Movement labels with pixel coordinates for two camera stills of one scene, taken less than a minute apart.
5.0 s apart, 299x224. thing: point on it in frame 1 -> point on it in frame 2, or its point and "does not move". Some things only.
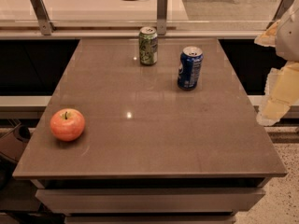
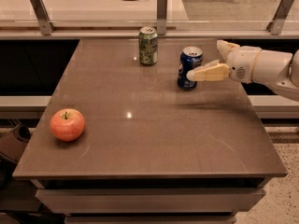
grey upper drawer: (146, 200) does not move
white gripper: (289, 37) -> (243, 64)
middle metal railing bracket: (162, 13) does not move
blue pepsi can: (190, 66) does not move
